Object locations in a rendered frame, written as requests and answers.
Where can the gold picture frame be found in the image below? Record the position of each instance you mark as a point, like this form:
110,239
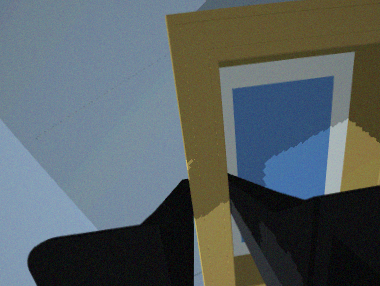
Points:
285,95

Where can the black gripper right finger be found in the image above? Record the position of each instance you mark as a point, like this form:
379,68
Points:
290,238

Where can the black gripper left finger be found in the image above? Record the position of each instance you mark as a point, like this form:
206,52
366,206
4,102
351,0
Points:
158,251

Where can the dark grey flat board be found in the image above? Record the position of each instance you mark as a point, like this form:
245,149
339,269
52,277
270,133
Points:
87,87

